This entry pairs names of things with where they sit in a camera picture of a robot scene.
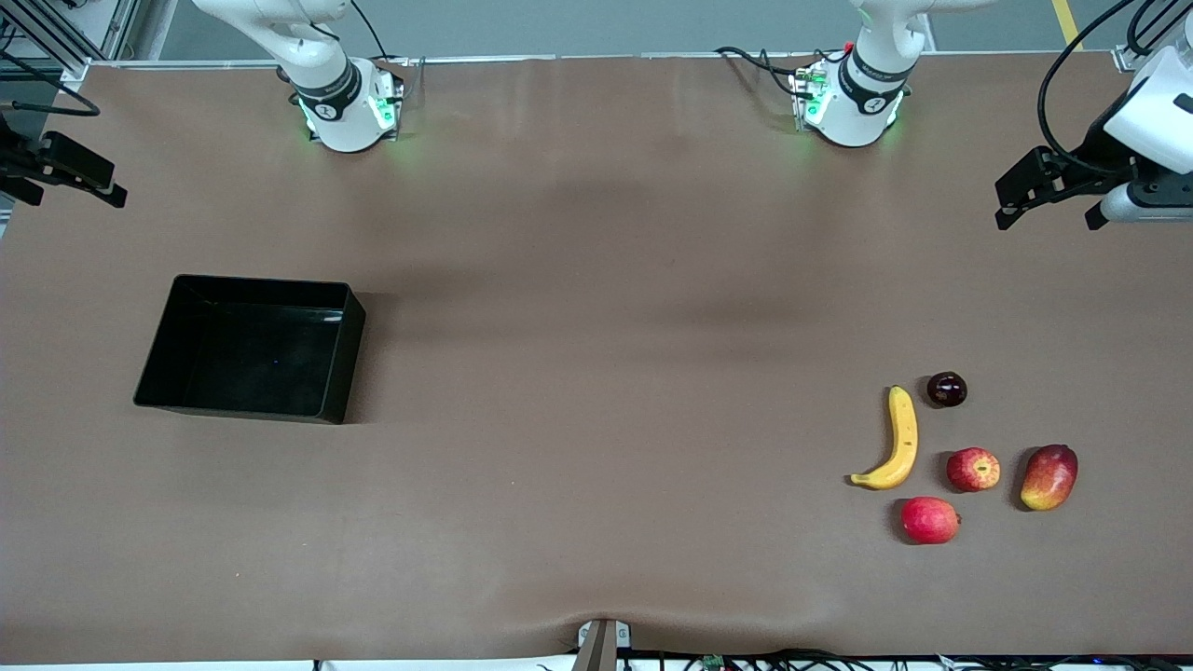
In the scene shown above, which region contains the black base power cable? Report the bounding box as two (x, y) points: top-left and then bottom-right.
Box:
(715, 45), (814, 99)

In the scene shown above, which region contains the red yellow mango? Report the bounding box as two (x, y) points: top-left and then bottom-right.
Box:
(1020, 444), (1079, 512)

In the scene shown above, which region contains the yellow banana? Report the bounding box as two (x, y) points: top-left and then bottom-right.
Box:
(849, 385), (921, 491)

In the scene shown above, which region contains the brown table mat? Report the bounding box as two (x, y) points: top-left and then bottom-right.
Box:
(0, 52), (1193, 664)

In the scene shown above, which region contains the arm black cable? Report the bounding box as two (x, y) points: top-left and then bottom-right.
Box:
(1037, 0), (1193, 178)
(0, 51), (102, 119)

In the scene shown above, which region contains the round red fruit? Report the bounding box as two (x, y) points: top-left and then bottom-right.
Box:
(899, 497), (962, 546)

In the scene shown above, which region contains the silver aluminium corner post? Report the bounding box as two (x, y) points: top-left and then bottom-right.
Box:
(1112, 0), (1193, 74)

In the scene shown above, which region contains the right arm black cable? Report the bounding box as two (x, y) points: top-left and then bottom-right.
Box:
(0, 51), (102, 119)

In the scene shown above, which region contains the grey metal clamp bracket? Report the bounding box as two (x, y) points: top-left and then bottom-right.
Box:
(577, 619), (633, 671)

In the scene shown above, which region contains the black plastic box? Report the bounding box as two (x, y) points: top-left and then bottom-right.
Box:
(133, 274), (366, 426)

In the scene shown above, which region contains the red yellow apple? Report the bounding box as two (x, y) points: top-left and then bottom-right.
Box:
(947, 447), (1002, 493)

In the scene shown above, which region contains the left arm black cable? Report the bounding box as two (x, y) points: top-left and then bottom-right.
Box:
(1037, 0), (1193, 178)

